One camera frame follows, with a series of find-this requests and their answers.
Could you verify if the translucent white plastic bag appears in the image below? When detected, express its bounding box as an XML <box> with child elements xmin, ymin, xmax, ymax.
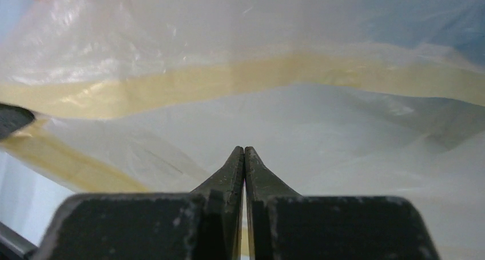
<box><xmin>1</xmin><ymin>0</ymin><xmax>484</xmax><ymax>259</ymax></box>

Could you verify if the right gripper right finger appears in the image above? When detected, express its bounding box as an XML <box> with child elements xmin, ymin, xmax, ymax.
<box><xmin>245</xmin><ymin>147</ymin><xmax>439</xmax><ymax>259</ymax></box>

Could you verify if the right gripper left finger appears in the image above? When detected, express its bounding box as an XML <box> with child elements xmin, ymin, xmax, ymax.
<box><xmin>33</xmin><ymin>146</ymin><xmax>244</xmax><ymax>259</ymax></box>

